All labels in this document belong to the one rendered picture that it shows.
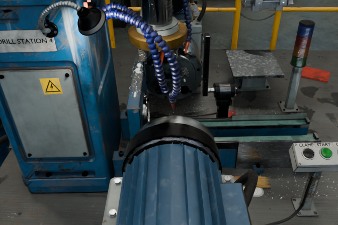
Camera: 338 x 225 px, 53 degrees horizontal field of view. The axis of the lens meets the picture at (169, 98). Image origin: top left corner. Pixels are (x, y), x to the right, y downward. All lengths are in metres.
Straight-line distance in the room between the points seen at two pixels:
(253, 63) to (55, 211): 1.12
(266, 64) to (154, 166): 1.28
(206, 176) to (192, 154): 0.04
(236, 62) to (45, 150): 1.03
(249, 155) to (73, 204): 0.64
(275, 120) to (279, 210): 0.35
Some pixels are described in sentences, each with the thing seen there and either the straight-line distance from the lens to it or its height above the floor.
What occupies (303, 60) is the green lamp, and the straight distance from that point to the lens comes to 1.51.
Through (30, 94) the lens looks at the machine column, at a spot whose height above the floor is 1.22.
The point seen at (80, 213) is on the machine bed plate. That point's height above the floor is 0.80.
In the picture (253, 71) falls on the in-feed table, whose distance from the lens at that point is 1.68.
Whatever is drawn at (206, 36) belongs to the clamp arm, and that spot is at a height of 1.25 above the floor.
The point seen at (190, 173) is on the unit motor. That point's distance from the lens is 0.54.
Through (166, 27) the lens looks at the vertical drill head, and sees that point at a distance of 1.00.
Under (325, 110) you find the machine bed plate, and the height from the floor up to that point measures 0.80.
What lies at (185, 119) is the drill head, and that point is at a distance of 0.94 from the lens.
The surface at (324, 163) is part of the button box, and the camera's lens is 1.04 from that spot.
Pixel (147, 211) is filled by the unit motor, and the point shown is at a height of 1.35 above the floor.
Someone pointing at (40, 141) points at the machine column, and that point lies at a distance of 1.12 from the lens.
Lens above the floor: 1.74
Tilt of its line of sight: 35 degrees down
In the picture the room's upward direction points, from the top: 2 degrees counter-clockwise
